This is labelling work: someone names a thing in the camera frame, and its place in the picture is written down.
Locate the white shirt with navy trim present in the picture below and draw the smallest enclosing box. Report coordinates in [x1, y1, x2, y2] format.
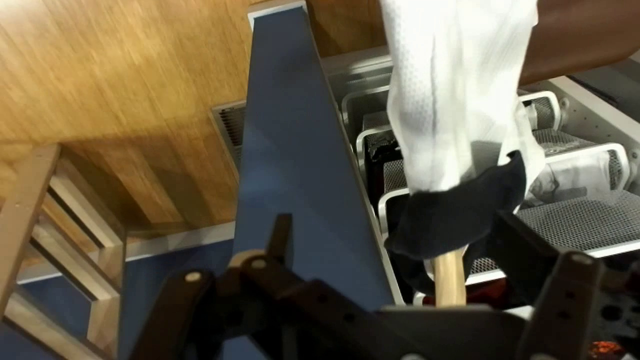
[382, 0, 542, 262]

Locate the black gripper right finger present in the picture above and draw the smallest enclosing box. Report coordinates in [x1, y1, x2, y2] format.
[488, 211, 607, 360]

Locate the white drawer unit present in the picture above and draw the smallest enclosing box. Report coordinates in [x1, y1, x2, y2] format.
[318, 47, 640, 311]

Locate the brown leather chair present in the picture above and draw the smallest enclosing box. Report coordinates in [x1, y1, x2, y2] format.
[518, 0, 640, 87]

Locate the wooden ladder frame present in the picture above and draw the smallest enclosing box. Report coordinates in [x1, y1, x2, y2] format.
[0, 142, 130, 360]

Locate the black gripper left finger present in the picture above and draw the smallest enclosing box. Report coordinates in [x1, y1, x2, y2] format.
[127, 213, 404, 360]

